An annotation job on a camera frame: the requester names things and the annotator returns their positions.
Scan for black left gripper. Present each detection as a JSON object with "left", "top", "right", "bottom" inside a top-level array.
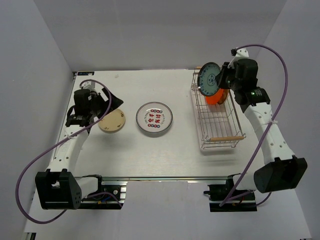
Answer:
[{"left": 88, "top": 87, "right": 124, "bottom": 119}]

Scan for dark green plate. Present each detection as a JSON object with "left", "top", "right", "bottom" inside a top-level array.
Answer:
[{"left": 197, "top": 62, "right": 221, "bottom": 97}]

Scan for cream plate with print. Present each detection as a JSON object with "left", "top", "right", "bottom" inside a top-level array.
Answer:
[{"left": 98, "top": 109, "right": 126, "bottom": 134}]

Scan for white plate red chinese characters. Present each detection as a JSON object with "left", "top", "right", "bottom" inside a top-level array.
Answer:
[{"left": 135, "top": 101, "right": 173, "bottom": 135}]

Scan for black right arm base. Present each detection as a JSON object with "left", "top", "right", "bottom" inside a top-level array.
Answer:
[{"left": 203, "top": 175, "right": 257, "bottom": 213}]

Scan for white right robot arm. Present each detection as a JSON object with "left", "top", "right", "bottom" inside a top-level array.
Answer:
[{"left": 217, "top": 58, "right": 308, "bottom": 200}]

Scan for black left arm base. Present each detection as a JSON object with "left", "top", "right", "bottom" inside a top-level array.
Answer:
[{"left": 76, "top": 174, "right": 127, "bottom": 210}]

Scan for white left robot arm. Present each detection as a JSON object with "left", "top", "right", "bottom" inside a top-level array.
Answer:
[{"left": 35, "top": 87, "right": 123, "bottom": 210}]

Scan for brown plate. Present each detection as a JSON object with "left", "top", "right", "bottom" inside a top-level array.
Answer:
[{"left": 217, "top": 89, "right": 229, "bottom": 105}]

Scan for orange plate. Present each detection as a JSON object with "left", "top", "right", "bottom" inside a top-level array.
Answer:
[{"left": 205, "top": 89, "right": 224, "bottom": 105}]

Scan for white wire dish rack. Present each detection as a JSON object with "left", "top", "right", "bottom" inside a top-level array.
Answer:
[{"left": 190, "top": 66, "right": 246, "bottom": 152}]

